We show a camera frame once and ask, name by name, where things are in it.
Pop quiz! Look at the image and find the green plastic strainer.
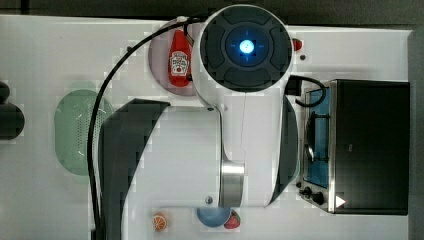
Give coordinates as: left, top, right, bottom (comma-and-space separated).
54, 89, 97, 176

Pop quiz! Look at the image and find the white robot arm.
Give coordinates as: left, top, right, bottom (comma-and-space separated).
98, 5, 298, 240

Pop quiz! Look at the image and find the red ketchup bottle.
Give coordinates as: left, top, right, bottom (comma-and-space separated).
168, 29, 191, 87

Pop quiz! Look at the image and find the grey round plate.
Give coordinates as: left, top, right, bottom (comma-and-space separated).
148, 17, 201, 97

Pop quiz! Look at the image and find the blue bowl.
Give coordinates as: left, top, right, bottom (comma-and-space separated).
196, 208, 231, 228

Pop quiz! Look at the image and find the toy strawberry beside bowl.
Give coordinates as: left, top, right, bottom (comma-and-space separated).
224, 210, 241, 229

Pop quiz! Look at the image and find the toy strawberry near banana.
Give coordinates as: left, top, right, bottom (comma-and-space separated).
293, 39, 303, 51

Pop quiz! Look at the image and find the toy orange slice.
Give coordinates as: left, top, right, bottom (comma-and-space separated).
153, 214, 167, 232

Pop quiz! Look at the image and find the black toaster oven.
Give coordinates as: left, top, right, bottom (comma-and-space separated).
297, 79, 410, 215

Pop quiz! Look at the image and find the small black cylinder container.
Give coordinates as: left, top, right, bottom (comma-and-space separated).
0, 82, 10, 103

